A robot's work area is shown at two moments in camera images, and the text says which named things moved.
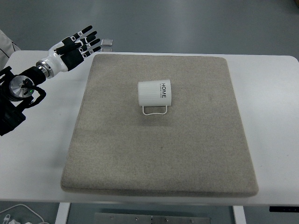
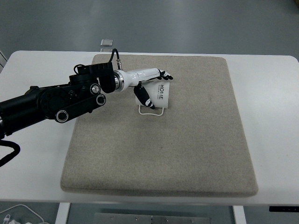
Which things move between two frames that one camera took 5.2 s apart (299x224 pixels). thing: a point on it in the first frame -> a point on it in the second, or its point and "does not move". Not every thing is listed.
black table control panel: [284, 209] does not move
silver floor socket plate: [106, 42] does not move
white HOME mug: [154, 94] does not move
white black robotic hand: [69, 53] -> [124, 79]
